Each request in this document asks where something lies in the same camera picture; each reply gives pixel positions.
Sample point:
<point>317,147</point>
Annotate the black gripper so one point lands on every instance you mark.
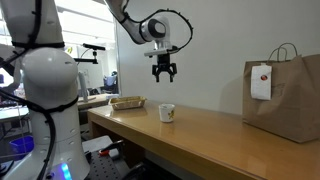
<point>163,60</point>

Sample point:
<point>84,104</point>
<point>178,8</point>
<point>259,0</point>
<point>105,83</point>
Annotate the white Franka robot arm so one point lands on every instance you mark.
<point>50,76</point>

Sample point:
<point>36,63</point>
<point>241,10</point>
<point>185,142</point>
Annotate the white paper cup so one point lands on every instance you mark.
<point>166,113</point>

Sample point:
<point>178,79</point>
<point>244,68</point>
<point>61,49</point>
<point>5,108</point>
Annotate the golden foil tray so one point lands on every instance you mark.
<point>127,102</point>

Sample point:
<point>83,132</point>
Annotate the white receipt with red sticker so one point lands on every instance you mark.
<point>261,86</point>

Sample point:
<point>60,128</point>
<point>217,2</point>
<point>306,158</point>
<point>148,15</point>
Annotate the brown paper bag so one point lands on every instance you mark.
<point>286,100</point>

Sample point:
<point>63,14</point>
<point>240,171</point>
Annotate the blue plastic bin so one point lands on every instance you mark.
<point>22,146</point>

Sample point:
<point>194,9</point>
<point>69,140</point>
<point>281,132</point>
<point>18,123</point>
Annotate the wrist camera mount plate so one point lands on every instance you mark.
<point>160,51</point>

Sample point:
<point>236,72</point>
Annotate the black camera on boom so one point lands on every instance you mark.
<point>93,47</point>

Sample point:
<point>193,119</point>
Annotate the white upright post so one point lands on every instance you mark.
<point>83,86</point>

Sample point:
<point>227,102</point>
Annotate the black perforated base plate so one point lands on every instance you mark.
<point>106,168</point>

